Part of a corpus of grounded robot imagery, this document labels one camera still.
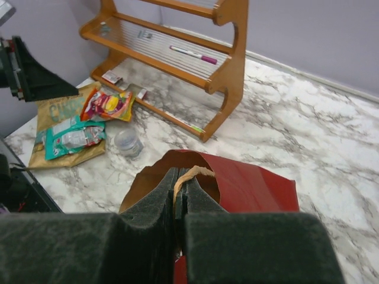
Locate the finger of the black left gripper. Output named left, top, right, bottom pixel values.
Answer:
left=11, top=36, right=79, bottom=102

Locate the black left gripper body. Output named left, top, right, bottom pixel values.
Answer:
left=1, top=37, right=23, bottom=100

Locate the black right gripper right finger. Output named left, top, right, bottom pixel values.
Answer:
left=179, top=168, right=345, bottom=283

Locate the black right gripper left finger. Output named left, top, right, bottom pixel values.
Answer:
left=1, top=168, right=178, bottom=283

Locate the gold chips bag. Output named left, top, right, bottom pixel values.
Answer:
left=28, top=82, right=105, bottom=169

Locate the red paper bag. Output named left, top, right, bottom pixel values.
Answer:
left=120, top=150, right=300, bottom=283

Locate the teal snack packet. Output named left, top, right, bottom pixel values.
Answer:
left=44, top=115, right=106, bottom=160

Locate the colourful candy packet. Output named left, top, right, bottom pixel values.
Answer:
left=80, top=88, right=135, bottom=122

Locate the red white small box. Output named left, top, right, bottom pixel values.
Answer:
left=101, top=70, right=123, bottom=85

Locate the small grey clip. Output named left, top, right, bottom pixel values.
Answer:
left=100, top=21, right=111, bottom=34

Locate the small clear plastic jar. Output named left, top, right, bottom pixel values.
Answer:
left=114, top=128, right=144, bottom=158

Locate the grey binder clip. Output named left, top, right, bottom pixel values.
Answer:
left=137, top=30, right=153, bottom=40

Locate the green yellow marker pen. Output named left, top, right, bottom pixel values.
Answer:
left=191, top=125, right=204, bottom=133

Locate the wooden three-tier shelf rack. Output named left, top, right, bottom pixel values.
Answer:
left=79, top=1, right=249, bottom=142

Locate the white pink marker pen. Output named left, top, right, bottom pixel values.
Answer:
left=169, top=46, right=217, bottom=65

